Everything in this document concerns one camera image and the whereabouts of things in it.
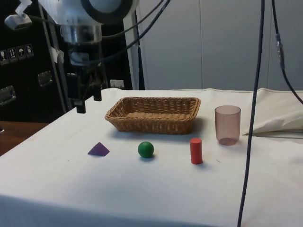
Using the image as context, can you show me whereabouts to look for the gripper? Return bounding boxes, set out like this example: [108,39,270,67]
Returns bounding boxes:
[67,42,103,114]

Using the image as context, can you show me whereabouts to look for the purple triangular block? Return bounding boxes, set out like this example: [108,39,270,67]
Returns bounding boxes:
[87,142,110,157]

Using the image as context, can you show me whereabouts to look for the wicker basket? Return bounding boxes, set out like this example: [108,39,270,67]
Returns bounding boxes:
[105,96,201,135]

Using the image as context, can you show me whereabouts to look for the red cylinder block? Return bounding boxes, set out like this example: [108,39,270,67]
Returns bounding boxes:
[189,138,204,165]

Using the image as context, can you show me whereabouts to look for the black cabinet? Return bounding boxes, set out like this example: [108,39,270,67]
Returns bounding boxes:
[0,0,134,123]

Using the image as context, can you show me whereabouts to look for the green ball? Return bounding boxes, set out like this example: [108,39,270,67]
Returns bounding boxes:
[137,141,155,158]

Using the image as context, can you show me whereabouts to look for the pale locker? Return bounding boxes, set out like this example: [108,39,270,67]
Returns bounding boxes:
[200,0,270,91]
[136,0,202,91]
[268,0,303,92]

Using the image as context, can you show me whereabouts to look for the see-through pink cup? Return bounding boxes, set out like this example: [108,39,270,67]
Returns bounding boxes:
[214,105,241,146]

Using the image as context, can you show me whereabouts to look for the black cable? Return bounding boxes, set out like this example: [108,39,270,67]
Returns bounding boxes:
[100,0,166,40]
[270,0,303,105]
[78,0,171,66]
[237,0,266,227]

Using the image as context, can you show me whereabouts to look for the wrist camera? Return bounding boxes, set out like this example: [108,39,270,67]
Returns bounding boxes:
[4,0,33,31]

